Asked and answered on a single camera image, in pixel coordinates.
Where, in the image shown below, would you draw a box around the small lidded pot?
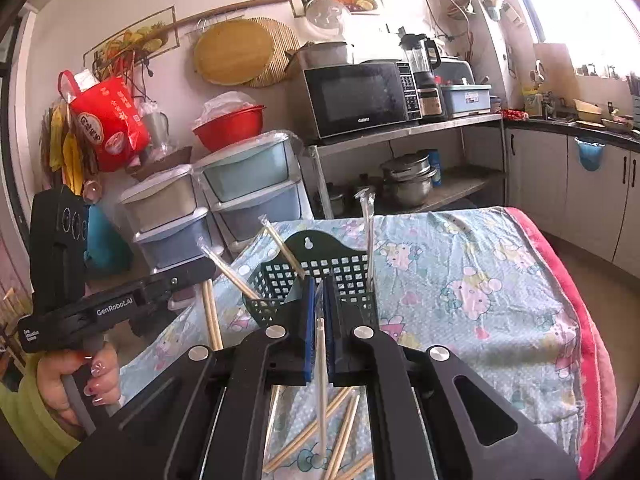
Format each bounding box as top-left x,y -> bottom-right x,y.
325,185 -> 347,217

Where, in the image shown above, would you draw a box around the wooden rolling pin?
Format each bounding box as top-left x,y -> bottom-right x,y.
172,0 -> 295,28

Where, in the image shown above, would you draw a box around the person's left hand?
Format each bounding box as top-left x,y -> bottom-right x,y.
36,342 -> 122,426

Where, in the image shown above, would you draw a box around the blue dish drainer box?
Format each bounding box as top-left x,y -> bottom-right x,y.
440,84 -> 493,117

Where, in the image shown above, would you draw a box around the black microwave oven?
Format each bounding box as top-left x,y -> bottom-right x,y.
303,61 -> 423,142

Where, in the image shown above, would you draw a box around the yellow hanging gloves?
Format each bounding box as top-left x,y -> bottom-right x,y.
47,105 -> 86,196

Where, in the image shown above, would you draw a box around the drawer tower with teal drawer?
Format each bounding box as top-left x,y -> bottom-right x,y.
194,129 -> 307,253

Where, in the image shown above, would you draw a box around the wooden chair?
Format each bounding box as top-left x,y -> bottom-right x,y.
0,287 -> 31,361

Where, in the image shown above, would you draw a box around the pink blanket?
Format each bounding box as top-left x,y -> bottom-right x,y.
505,207 -> 618,480

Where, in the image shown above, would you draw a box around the red shopping bag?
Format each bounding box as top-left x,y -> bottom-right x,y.
59,70 -> 151,173

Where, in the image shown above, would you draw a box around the vegetable wall poster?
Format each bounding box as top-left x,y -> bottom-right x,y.
84,6 -> 178,67

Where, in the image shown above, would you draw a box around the round bamboo mat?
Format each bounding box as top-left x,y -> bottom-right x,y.
247,16 -> 301,88

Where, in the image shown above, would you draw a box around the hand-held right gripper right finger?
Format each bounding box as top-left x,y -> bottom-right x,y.
322,275 -> 581,480

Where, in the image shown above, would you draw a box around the steel pot with lid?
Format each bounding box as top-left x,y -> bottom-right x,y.
302,41 -> 353,68

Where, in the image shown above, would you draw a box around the wicker tray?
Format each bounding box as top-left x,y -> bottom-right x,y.
125,146 -> 193,181

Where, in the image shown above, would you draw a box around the stacked steel pots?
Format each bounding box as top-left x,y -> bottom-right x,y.
381,152 -> 437,206

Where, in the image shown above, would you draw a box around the plastic wrapped cup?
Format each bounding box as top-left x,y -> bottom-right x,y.
142,110 -> 168,153

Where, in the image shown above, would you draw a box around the pale green countertop appliance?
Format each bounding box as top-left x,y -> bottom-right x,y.
440,57 -> 476,88

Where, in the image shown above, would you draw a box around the red plastic basin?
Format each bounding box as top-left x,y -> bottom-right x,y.
192,105 -> 266,153

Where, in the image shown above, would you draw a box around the clear plastic bags in basin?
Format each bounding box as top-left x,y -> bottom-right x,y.
197,91 -> 258,123

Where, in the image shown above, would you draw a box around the person's left forearm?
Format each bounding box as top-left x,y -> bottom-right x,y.
0,355 -> 83,480

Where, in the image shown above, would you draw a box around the round bamboo board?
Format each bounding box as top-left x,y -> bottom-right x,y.
194,19 -> 276,86

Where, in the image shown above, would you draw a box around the green plastic utensil basket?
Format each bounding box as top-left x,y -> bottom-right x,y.
242,230 -> 378,326

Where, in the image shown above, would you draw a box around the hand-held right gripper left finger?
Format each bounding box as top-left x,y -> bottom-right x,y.
55,276 -> 317,480

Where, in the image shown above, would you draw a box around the black blender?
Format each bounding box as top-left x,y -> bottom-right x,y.
399,34 -> 445,122

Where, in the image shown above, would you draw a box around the metal shelf rack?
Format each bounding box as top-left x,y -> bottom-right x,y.
305,114 -> 506,221

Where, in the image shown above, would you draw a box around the blue hanging bin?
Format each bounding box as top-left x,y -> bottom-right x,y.
574,136 -> 606,172

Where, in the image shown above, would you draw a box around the printed blue cartoon blanket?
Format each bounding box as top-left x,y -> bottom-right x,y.
120,207 -> 596,480

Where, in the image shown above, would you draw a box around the white kitchen cabinets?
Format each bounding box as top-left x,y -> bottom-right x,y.
505,120 -> 640,281

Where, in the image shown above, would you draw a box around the blue plastic bag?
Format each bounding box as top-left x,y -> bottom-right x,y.
85,205 -> 133,273

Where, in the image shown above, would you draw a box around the clear plastic food cover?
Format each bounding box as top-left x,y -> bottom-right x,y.
306,0 -> 352,37

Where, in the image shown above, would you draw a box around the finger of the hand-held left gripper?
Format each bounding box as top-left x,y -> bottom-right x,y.
135,258 -> 217,313

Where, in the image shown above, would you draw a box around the clear pale stick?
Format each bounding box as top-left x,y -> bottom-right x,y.
354,187 -> 377,292
314,316 -> 330,467

